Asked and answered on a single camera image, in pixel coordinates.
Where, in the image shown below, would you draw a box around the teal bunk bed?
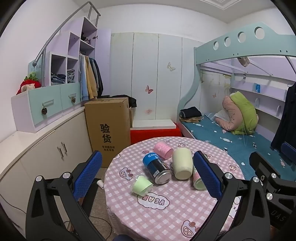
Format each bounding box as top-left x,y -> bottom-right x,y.
178,22 -> 296,181

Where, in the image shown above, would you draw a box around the strawberry plush toy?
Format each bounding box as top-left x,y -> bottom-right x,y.
16,72 -> 42,95

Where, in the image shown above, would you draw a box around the beige hanging item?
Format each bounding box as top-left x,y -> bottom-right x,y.
237,56 -> 250,67

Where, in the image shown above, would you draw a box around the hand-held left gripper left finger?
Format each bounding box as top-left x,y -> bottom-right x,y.
25,151 -> 109,241

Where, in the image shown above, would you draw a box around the pink checkered tablecloth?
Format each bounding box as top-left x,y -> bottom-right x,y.
104,137 -> 245,241

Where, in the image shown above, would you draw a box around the purple stair cabinet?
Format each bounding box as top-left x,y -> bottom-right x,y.
11,17 -> 111,132

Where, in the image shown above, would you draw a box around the tall cardboard box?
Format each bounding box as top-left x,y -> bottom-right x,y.
84,97 -> 131,168

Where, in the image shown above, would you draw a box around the small light green cup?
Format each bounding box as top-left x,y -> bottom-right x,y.
132,175 -> 154,195

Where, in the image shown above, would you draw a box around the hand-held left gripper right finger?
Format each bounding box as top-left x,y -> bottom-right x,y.
191,151 -> 271,241

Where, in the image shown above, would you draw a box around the black cable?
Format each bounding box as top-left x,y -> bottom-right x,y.
0,192 -> 114,241

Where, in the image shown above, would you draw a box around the dark hanging garment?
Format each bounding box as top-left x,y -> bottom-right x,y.
270,82 -> 296,151

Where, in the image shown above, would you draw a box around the teal printed bed sheet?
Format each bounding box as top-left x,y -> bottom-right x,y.
183,113 -> 296,181

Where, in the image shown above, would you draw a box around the green and pink rolled quilt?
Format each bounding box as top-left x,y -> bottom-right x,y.
216,91 -> 259,135

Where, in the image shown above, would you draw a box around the hanging clothes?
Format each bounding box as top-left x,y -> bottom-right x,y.
79,54 -> 104,102

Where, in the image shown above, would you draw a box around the red box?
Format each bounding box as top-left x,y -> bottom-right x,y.
130,127 -> 182,145

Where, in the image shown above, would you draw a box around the white wardrobe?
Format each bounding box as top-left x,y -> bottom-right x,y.
110,32 -> 201,121

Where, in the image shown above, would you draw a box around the black clothes pile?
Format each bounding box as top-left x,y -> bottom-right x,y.
111,95 -> 137,108

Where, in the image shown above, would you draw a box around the blue and black can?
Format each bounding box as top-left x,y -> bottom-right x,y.
142,152 -> 173,185

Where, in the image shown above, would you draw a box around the pink and green patterned cup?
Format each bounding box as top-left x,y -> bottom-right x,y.
192,164 -> 208,191

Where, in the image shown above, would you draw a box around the folded dark clothes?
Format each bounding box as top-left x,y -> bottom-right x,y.
179,107 -> 204,123

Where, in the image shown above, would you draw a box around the cream cup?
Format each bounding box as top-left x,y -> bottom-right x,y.
172,148 -> 194,180

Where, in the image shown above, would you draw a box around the white board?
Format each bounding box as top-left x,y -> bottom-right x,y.
132,119 -> 176,129

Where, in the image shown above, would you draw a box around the folded jeans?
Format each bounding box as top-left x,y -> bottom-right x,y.
51,69 -> 75,85

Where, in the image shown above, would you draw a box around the grey handrail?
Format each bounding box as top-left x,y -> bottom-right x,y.
32,1 -> 101,66

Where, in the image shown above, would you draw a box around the cream low cabinet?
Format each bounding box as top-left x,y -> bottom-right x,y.
0,107 -> 93,230

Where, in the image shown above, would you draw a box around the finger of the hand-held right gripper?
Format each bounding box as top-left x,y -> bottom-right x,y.
281,142 -> 296,163
249,151 -> 286,186

